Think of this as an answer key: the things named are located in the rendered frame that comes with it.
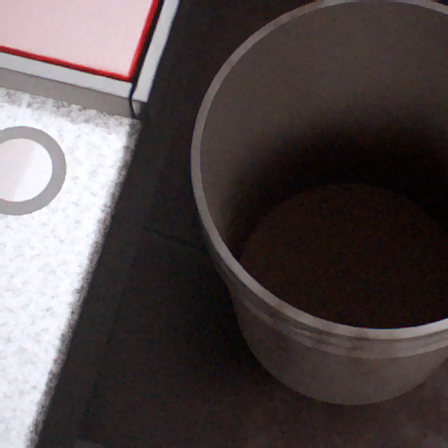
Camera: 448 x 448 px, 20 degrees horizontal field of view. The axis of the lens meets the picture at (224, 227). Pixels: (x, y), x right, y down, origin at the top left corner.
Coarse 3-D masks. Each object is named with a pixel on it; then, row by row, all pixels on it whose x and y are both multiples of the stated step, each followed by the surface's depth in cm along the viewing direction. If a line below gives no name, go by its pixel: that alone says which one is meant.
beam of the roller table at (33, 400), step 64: (192, 0) 45; (192, 64) 48; (0, 128) 42; (64, 128) 42; (128, 128) 42; (64, 192) 41; (128, 192) 42; (0, 256) 40; (64, 256) 40; (128, 256) 45; (0, 320) 39; (64, 320) 39; (0, 384) 39; (64, 384) 40
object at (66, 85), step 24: (168, 0) 41; (168, 24) 41; (168, 48) 41; (0, 72) 41; (24, 72) 41; (48, 72) 40; (72, 72) 40; (144, 72) 40; (48, 96) 42; (72, 96) 41; (96, 96) 41; (120, 96) 40; (144, 96) 40; (144, 120) 41
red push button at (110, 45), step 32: (0, 0) 42; (32, 0) 42; (64, 0) 42; (96, 0) 42; (128, 0) 42; (160, 0) 42; (0, 32) 41; (32, 32) 41; (64, 32) 41; (96, 32) 41; (128, 32) 41; (64, 64) 41; (96, 64) 41; (128, 64) 41
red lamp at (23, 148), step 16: (0, 144) 41; (16, 144) 41; (32, 144) 41; (0, 160) 41; (16, 160) 41; (32, 160) 41; (48, 160) 41; (0, 176) 41; (16, 176) 41; (32, 176) 41; (48, 176) 41; (0, 192) 41; (16, 192) 41; (32, 192) 41
